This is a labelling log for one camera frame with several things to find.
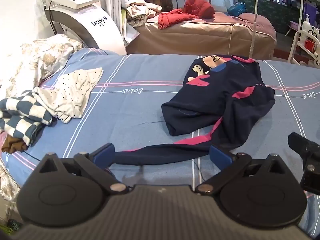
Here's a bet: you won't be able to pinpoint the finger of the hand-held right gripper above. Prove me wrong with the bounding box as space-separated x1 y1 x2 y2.
287 132 320 196

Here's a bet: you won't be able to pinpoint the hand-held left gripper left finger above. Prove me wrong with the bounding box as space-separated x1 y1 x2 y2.
37 142 128 193

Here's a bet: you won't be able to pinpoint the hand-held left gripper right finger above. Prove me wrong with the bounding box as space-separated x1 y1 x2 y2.
195 144 288 195

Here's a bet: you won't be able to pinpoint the navy pants with pink stripe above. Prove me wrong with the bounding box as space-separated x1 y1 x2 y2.
114 86 253 166

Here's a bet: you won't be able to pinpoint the navy cartoon print sweatshirt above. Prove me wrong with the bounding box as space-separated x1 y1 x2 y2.
184 55 276 120

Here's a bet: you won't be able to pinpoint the pile of beige clothes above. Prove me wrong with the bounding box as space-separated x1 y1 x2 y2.
126 2 163 28

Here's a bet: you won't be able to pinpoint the white polka dot garment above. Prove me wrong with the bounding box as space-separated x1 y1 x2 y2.
32 67 104 124

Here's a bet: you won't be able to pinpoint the brown cloth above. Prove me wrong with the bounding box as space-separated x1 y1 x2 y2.
1 135 31 154

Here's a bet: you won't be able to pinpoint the blue white checkered cloth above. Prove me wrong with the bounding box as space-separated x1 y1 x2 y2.
0 91 58 147

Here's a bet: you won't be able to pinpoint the red box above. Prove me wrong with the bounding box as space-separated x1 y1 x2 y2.
304 39 316 53

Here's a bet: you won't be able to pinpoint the beige floral quilt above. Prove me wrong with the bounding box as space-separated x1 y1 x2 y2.
0 34 84 99

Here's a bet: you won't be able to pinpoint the beige massage bed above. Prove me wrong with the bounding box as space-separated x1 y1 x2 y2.
125 11 277 61

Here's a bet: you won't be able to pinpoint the white pump bottle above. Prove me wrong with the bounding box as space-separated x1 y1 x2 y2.
301 14 313 46

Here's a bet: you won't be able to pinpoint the pink basin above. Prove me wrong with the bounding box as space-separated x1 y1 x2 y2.
285 21 299 36

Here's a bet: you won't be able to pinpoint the white beauty machine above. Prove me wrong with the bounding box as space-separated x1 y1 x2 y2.
37 0 127 55

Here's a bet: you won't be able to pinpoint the mauve blanket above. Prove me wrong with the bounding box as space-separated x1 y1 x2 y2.
215 11 276 38

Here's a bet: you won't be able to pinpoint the dark green patterned cloth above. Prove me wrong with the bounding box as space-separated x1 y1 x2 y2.
235 0 303 28

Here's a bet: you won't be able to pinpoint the red quilted jacket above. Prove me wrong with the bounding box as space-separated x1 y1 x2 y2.
158 8 199 30

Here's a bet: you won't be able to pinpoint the teal bag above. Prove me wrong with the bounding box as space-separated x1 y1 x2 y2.
227 2 247 16

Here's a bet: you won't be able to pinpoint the dark red bundled garment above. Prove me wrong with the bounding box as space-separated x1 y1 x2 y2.
184 0 216 19

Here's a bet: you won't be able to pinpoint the white arched stand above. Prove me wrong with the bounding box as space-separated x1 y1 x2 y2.
206 0 304 61

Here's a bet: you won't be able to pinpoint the black cable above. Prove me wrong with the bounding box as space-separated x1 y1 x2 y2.
23 150 42 161

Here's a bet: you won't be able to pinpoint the white cart frame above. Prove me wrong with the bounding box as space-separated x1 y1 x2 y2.
287 29 320 68

